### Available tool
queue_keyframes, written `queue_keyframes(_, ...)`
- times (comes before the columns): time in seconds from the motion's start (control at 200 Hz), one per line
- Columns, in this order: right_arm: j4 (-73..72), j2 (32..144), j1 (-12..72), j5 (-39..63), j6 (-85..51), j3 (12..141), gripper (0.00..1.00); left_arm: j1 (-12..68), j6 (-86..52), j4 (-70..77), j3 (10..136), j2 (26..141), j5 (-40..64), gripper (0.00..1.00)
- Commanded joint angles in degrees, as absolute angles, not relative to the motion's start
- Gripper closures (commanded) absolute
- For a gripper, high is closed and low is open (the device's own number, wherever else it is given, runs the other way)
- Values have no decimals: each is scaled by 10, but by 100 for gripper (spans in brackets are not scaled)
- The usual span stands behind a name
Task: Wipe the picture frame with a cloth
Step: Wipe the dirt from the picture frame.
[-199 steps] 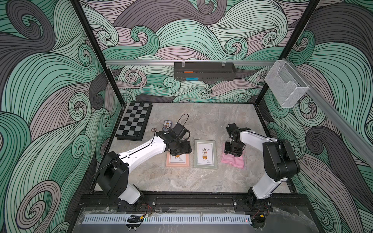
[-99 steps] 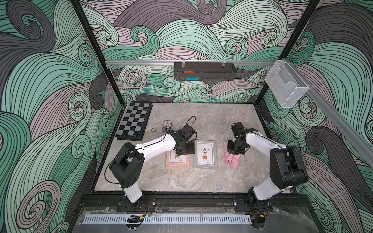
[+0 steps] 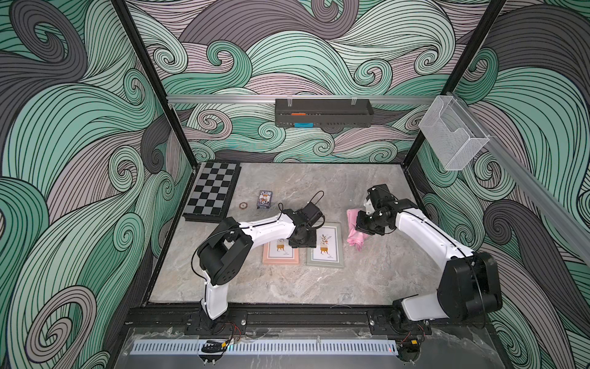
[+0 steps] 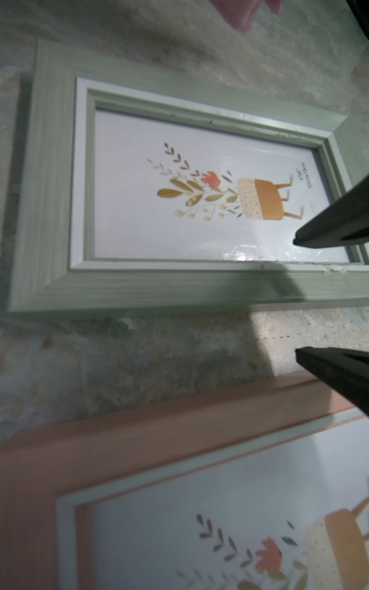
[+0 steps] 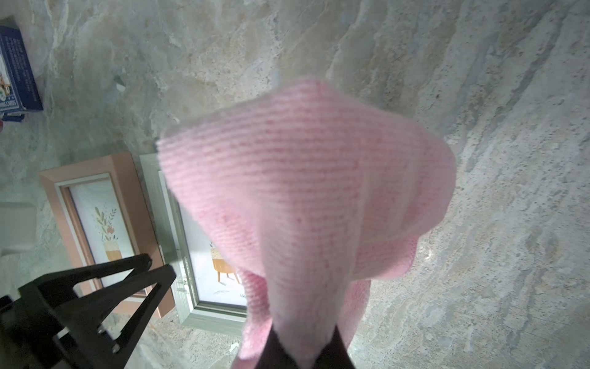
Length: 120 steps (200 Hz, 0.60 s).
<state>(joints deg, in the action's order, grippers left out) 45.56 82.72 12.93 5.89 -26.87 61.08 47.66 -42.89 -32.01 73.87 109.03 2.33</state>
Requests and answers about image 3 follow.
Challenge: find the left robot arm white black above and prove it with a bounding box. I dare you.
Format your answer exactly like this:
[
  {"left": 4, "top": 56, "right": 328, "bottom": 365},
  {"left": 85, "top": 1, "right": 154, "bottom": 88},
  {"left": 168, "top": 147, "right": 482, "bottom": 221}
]
[{"left": 196, "top": 202, "right": 325, "bottom": 321}]

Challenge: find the aluminium right side rail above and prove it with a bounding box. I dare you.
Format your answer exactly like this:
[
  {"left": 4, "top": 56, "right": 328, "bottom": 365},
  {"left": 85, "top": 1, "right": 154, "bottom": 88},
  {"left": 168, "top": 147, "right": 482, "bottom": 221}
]
[{"left": 447, "top": 92, "right": 589, "bottom": 264}]

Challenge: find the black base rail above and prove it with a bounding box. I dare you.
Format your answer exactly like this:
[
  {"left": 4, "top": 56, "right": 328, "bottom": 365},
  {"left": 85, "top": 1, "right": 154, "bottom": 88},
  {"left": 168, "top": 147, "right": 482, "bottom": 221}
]
[{"left": 124, "top": 303, "right": 486, "bottom": 336}]

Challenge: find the aluminium rail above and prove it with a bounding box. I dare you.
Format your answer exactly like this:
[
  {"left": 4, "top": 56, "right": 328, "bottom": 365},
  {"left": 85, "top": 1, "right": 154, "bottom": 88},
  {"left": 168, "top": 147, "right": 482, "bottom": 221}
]
[
  {"left": 167, "top": 94, "right": 436, "bottom": 105},
  {"left": 447, "top": 92, "right": 589, "bottom": 264}
]

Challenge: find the clear acrylic wall holder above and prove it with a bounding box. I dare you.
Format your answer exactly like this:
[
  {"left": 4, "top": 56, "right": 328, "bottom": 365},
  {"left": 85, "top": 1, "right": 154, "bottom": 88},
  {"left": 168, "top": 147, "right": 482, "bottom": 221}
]
[{"left": 419, "top": 95, "right": 490, "bottom": 172}]

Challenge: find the green picture frame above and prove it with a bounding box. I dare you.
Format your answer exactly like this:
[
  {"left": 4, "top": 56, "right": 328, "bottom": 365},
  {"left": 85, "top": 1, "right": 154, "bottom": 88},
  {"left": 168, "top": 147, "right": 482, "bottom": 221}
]
[{"left": 306, "top": 223, "right": 344, "bottom": 268}]

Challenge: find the black grey chessboard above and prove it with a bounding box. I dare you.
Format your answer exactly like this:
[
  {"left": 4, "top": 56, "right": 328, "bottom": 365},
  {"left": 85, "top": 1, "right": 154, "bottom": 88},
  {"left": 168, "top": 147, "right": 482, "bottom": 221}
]
[{"left": 183, "top": 161, "right": 241, "bottom": 223}]

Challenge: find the pink cloth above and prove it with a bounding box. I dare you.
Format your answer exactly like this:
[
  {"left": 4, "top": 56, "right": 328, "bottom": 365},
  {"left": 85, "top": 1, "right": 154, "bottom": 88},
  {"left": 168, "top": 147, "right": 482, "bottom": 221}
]
[{"left": 347, "top": 209, "right": 370, "bottom": 252}]

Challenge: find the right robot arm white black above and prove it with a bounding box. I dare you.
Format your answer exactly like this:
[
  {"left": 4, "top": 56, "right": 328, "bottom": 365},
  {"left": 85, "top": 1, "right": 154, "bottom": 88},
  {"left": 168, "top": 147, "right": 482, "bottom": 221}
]
[{"left": 356, "top": 184, "right": 503, "bottom": 324}]

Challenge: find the aluminium back rail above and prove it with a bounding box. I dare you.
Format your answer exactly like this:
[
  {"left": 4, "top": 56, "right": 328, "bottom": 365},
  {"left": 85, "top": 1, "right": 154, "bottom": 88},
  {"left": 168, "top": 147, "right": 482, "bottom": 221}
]
[{"left": 167, "top": 94, "right": 436, "bottom": 105}]

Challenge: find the pink picture frame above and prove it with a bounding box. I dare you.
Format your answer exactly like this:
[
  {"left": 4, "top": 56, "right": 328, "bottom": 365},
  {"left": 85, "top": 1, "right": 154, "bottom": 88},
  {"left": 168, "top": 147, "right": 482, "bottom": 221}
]
[{"left": 262, "top": 238, "right": 300, "bottom": 265}]

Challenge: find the white slotted cable duct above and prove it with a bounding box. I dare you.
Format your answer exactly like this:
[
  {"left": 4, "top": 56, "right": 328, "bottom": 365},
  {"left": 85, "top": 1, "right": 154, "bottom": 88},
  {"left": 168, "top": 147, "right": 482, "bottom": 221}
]
[{"left": 130, "top": 338, "right": 398, "bottom": 356}]

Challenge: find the playing card box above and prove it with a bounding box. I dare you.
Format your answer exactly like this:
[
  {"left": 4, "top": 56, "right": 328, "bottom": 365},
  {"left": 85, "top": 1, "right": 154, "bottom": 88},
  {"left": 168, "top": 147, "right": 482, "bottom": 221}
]
[{"left": 257, "top": 190, "right": 273, "bottom": 209}]

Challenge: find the black wall shelf tray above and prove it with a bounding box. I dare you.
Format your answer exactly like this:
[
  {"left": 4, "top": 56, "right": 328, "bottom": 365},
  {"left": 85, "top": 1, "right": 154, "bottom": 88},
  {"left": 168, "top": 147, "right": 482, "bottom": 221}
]
[{"left": 274, "top": 99, "right": 375, "bottom": 132}]

